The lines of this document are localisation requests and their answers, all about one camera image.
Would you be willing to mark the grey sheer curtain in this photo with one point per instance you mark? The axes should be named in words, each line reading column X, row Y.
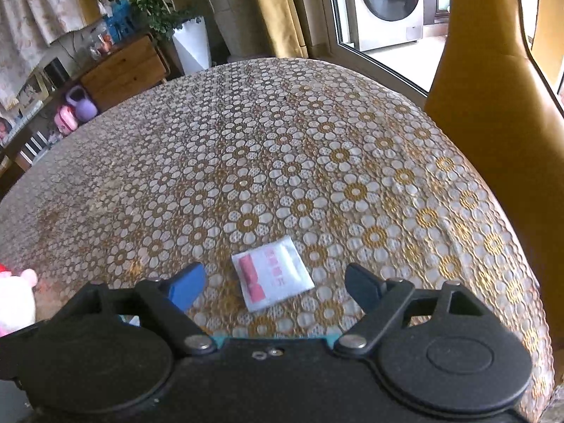
column 229, row 9

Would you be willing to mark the white packet red print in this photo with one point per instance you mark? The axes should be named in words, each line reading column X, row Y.
column 273, row 273

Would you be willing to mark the photo frame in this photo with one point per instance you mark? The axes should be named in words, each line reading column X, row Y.
column 33, row 90

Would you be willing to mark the white washing machine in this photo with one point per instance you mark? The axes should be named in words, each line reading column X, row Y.
column 387, row 9

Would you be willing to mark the pink toy bag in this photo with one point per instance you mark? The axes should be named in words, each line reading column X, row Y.
column 66, row 120

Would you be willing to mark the potted plant white pot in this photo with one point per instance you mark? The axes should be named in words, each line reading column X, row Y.
column 191, row 46

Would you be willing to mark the yellow curtain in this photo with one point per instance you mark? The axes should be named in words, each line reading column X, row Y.
column 277, row 9

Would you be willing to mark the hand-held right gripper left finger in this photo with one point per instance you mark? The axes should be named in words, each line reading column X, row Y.
column 187, row 284

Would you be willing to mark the floral hanging cloth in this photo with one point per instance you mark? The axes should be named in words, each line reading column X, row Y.
column 35, row 22

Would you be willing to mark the yellow chair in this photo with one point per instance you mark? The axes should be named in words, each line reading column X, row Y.
column 484, row 119

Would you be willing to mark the wooden low cabinet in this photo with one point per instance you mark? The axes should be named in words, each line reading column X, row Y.
column 123, row 70

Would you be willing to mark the black speaker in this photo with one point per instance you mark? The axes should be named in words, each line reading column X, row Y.
column 56, row 71

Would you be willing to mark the purple kettlebell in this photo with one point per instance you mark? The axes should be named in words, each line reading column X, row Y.
column 81, row 105

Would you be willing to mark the white plush cat toy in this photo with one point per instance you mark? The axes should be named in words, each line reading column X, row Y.
column 15, row 299

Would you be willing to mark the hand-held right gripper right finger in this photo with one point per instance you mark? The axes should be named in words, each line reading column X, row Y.
column 363, row 284

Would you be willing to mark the pink doll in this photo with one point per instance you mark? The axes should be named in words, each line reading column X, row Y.
column 5, row 130

